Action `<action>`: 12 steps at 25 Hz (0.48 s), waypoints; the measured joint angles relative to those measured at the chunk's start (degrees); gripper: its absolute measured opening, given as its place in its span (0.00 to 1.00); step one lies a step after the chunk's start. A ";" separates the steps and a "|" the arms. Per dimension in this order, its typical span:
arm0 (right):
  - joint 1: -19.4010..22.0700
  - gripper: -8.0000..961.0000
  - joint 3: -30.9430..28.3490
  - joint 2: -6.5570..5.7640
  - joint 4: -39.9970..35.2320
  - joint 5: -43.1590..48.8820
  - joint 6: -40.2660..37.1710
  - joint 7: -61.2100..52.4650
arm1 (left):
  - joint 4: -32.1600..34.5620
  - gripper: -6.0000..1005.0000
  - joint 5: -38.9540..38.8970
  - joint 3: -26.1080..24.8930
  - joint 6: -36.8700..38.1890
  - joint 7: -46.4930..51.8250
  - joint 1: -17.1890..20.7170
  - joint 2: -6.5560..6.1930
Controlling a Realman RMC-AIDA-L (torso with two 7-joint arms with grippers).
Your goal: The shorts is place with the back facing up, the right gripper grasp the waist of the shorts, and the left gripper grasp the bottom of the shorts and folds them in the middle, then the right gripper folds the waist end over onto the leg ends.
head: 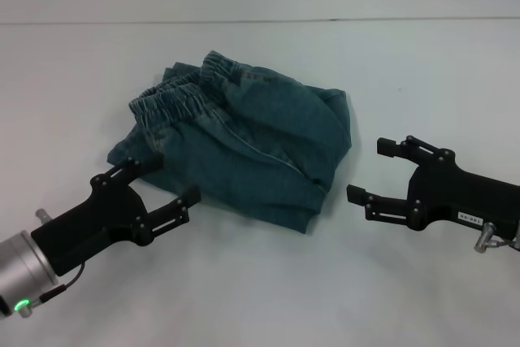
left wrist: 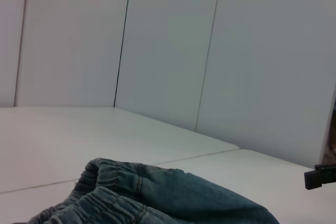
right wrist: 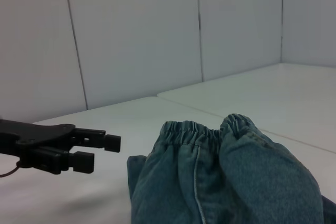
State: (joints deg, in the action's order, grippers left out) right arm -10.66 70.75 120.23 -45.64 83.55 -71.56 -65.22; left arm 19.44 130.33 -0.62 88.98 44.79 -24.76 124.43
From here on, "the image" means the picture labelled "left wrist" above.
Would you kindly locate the blue denim shorts with embroidery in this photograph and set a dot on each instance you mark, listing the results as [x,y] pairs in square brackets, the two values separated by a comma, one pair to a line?
[168,197]

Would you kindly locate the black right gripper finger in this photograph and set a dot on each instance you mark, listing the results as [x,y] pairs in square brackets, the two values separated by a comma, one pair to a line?
[313,179]

